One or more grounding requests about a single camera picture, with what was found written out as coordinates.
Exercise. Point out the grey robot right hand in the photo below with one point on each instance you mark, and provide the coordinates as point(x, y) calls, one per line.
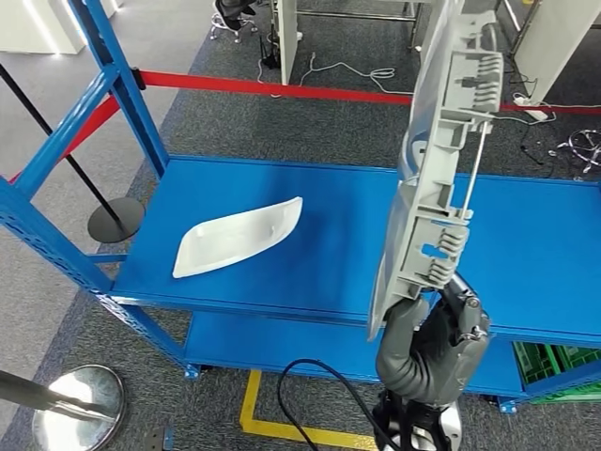
point(446, 355)

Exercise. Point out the silver plastic hubcap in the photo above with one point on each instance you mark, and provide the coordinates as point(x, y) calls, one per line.
point(432, 143)

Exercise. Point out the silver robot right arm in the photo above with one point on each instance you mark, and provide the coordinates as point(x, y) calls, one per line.
point(451, 429)

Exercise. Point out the blue metal shelf rack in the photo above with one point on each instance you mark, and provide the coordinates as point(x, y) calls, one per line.
point(329, 249)

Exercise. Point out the white curved plastic part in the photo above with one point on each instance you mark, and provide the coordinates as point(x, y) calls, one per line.
point(234, 239)

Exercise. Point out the green plastic crate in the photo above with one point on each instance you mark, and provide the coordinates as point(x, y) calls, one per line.
point(535, 364)
point(572, 395)

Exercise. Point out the white power strip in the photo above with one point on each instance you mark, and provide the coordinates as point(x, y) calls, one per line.
point(535, 114)

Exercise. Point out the chrome chair star base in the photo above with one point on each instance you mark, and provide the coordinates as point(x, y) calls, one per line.
point(584, 149)

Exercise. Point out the red barrier belt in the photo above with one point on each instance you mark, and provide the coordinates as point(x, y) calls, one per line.
point(281, 88)
point(89, 124)

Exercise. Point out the wide white desk panel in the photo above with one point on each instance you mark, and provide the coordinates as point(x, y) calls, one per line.
point(559, 43)

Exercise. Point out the metal desk crossbar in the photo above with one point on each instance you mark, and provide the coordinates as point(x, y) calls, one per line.
point(357, 16)

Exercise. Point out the narrow white desk panel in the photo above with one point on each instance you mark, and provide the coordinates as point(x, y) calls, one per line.
point(287, 37)

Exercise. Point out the dark robot foot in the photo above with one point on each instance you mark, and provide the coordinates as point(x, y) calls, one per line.
point(157, 441)

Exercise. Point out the black office chair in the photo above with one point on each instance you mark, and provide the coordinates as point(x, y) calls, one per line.
point(234, 15)

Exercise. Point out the black stanchion with flat base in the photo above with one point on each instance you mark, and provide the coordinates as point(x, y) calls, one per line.
point(118, 221)

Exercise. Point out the chrome stanchion with mirror base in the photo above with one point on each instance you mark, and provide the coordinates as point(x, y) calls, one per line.
point(84, 429)

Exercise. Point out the white display platform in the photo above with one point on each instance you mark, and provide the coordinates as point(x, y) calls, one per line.
point(28, 25)

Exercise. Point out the chrome frame legs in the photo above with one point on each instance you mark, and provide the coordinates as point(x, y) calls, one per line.
point(521, 28)

